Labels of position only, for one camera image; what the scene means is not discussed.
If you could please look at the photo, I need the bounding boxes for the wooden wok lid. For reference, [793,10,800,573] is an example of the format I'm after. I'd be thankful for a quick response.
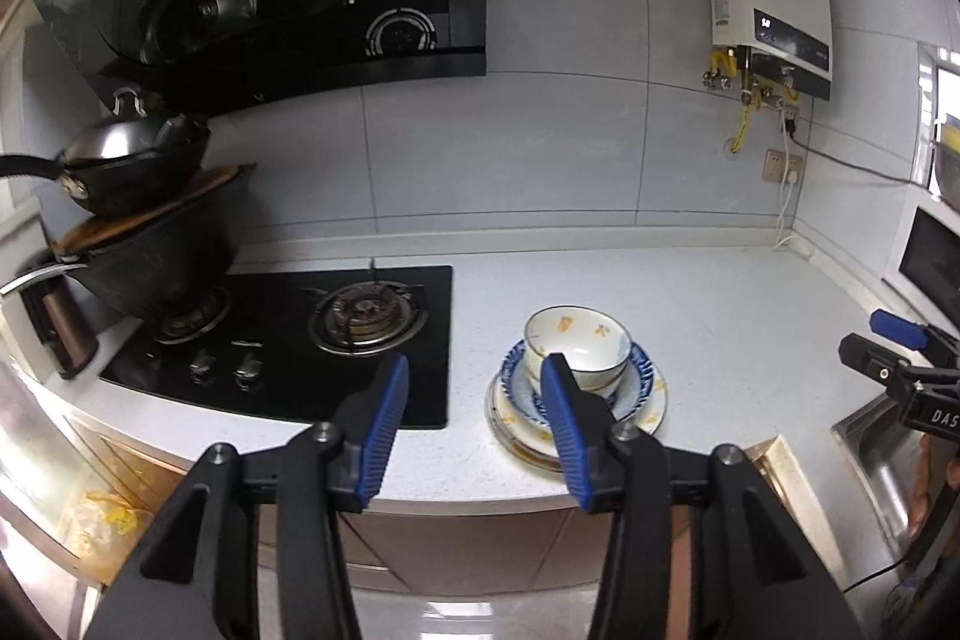
[49,164,254,255]

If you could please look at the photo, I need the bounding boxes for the gas burner grate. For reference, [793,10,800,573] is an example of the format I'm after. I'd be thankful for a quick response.
[154,287,231,341]
[306,261,434,356]

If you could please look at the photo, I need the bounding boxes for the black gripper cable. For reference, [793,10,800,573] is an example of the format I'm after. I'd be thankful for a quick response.
[840,557,914,596]

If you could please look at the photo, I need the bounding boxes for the black glass gas cooktop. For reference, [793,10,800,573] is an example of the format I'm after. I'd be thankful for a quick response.
[101,265,455,429]

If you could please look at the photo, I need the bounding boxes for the yellow gas hose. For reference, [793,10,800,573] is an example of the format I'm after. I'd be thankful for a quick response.
[731,91,756,155]

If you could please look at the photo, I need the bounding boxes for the brown knife holder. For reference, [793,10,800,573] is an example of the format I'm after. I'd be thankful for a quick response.
[19,280,102,380]

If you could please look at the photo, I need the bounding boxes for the black microwave oven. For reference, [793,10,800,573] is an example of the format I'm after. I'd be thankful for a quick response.
[896,205,960,313]

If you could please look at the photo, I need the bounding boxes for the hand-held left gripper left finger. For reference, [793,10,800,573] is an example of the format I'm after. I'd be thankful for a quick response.
[82,353,410,640]

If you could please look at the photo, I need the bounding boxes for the white power cable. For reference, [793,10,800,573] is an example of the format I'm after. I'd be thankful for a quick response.
[772,115,802,253]

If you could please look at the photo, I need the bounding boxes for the large bear print plate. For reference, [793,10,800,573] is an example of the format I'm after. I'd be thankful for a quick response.
[484,359,668,472]

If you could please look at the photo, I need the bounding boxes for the stainless steel sink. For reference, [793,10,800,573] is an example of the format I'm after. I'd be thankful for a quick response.
[831,396,947,560]

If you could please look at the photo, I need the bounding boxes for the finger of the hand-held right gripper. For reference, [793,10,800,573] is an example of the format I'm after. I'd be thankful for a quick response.
[870,308,960,363]
[838,332,908,397]

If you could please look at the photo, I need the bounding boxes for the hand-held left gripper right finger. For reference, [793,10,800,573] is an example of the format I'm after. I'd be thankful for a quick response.
[541,353,863,640]

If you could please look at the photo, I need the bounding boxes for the small steel wok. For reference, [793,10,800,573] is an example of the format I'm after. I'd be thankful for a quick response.
[0,89,212,217]

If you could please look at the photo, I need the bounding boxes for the beige wall socket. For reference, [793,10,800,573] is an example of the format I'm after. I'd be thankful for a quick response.
[763,149,803,185]

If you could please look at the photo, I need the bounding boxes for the black power cable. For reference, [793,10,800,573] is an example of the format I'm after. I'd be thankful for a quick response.
[786,119,925,185]

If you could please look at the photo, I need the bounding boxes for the blue and white bowl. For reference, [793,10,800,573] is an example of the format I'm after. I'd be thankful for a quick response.
[499,340,655,420]

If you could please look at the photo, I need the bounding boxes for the person's right hand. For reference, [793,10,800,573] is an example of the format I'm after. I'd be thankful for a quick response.
[909,437,937,536]

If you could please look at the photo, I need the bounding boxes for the large black wok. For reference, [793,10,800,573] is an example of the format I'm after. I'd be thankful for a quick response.
[0,164,256,320]

